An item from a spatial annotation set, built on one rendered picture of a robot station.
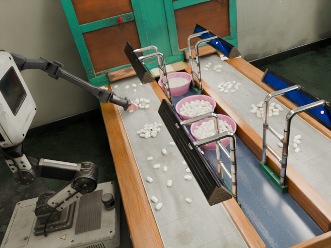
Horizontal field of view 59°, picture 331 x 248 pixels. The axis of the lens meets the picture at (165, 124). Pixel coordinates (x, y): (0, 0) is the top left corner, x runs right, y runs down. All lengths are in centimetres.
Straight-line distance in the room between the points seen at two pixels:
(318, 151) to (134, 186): 93
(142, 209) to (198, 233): 27
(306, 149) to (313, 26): 303
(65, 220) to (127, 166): 49
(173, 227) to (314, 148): 82
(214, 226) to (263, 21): 309
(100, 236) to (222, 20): 195
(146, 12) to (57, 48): 122
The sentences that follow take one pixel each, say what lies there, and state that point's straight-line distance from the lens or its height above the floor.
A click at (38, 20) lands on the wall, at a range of 325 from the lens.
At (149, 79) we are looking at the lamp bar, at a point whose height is 106.
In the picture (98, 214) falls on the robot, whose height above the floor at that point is 48.
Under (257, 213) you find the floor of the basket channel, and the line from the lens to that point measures 142.
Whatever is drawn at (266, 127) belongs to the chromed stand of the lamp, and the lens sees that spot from 140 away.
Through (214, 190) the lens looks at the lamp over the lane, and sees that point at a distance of 95.
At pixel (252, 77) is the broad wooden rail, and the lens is 224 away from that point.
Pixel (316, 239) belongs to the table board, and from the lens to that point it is 131.
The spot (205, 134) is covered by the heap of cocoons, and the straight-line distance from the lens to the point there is 174.
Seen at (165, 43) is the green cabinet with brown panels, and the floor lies 96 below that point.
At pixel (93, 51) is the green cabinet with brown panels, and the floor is 105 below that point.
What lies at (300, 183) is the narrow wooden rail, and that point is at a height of 76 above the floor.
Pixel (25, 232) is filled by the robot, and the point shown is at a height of 47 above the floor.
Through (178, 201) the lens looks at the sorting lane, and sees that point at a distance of 140.
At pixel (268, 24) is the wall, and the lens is 405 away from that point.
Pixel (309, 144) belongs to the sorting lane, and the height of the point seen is 74.
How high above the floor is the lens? 180
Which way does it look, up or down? 34 degrees down
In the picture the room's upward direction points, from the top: 12 degrees counter-clockwise
